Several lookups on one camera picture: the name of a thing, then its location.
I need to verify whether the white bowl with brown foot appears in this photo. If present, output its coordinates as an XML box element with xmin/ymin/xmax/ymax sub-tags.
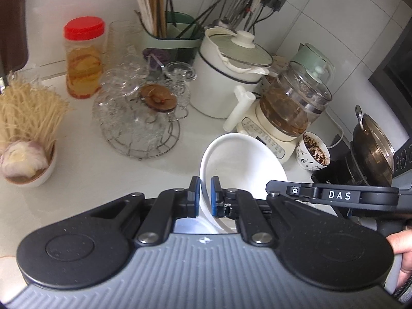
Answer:
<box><xmin>3</xmin><ymin>142</ymin><xmax>58</xmax><ymax>188</ymax></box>

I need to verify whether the peeled onion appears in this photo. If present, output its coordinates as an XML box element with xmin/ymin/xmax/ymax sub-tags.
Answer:
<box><xmin>0</xmin><ymin>140</ymin><xmax>47</xmax><ymax>178</ymax></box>

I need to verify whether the group of clear glass cups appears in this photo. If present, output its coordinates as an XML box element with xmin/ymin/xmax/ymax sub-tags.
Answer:
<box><xmin>92</xmin><ymin>21</ymin><xmax>198</xmax><ymax>143</ymax></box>

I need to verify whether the white cooking pot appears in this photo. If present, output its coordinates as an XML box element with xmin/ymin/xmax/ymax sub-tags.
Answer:
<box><xmin>190</xmin><ymin>27</ymin><xmax>274</xmax><ymax>131</ymax></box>

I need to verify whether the cream base glass kettle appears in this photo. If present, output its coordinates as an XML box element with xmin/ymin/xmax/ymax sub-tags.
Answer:
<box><xmin>236</xmin><ymin>61</ymin><xmax>333</xmax><ymax>165</ymax></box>

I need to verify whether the bundle of dried noodles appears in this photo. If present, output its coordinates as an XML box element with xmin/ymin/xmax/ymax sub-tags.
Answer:
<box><xmin>0</xmin><ymin>71</ymin><xmax>72</xmax><ymax>150</ymax></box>

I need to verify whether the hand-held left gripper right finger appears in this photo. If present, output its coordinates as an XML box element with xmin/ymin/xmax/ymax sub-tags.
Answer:
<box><xmin>210</xmin><ymin>176</ymin><xmax>325</xmax><ymax>247</ymax></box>

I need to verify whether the grey appliance control panel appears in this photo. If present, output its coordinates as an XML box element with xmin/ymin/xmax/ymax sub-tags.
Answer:
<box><xmin>393</xmin><ymin>142</ymin><xmax>412</xmax><ymax>188</ymax></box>

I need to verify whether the glass jar with wooden lid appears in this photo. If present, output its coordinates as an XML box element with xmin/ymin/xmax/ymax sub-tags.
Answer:
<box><xmin>129</xmin><ymin>84</ymin><xmax>181</xmax><ymax>136</ymax></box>

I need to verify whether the small floral cup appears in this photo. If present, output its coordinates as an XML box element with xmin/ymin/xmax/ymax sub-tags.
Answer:
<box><xmin>295</xmin><ymin>131</ymin><xmax>331</xmax><ymax>170</ymax></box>

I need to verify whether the person's right hand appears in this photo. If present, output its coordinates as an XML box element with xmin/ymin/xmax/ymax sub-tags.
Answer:
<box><xmin>384</xmin><ymin>230</ymin><xmax>412</xmax><ymax>297</ymax></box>

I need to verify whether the black cooktop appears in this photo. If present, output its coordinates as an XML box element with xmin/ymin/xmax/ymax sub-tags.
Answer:
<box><xmin>311</xmin><ymin>142</ymin><xmax>371</xmax><ymax>188</ymax></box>

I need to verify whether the white pot lid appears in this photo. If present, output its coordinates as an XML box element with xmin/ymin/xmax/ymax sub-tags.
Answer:
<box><xmin>206</xmin><ymin>29</ymin><xmax>274</xmax><ymax>69</ymax></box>

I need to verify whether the green utensil holder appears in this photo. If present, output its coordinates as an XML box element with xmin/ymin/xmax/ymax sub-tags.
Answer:
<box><xmin>140</xmin><ymin>12</ymin><xmax>205</xmax><ymax>68</ymax></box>

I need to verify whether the row of hanging kitchen utensils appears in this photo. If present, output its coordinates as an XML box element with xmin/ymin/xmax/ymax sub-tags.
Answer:
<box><xmin>206</xmin><ymin>0</ymin><xmax>274</xmax><ymax>31</ymax></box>

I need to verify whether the dark metal wok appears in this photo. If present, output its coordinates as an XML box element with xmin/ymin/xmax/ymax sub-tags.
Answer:
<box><xmin>352</xmin><ymin>105</ymin><xmax>396</xmax><ymax>186</ymax></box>

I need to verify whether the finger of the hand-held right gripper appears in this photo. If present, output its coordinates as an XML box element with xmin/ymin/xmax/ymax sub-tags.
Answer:
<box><xmin>265</xmin><ymin>180</ymin><xmax>322</xmax><ymax>205</ymax></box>

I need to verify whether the red lid glass jar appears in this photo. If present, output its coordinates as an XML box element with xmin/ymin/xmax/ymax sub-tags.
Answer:
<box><xmin>63</xmin><ymin>16</ymin><xmax>106</xmax><ymax>99</ymax></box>

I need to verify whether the plain white deep plate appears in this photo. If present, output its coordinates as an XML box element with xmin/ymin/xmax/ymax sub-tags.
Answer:
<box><xmin>199</xmin><ymin>133</ymin><xmax>288</xmax><ymax>234</ymax></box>

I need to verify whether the round wire cup rack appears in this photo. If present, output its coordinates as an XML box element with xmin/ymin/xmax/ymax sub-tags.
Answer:
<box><xmin>99</xmin><ymin>103</ymin><xmax>191</xmax><ymax>161</ymax></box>

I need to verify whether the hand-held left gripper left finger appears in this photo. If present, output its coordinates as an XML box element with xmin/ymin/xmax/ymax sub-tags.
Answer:
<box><xmin>82</xmin><ymin>176</ymin><xmax>201</xmax><ymax>248</ymax></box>

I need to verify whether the black oven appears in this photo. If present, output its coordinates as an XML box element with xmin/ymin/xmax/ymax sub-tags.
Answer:
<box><xmin>368</xmin><ymin>32</ymin><xmax>412</xmax><ymax>104</ymax></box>

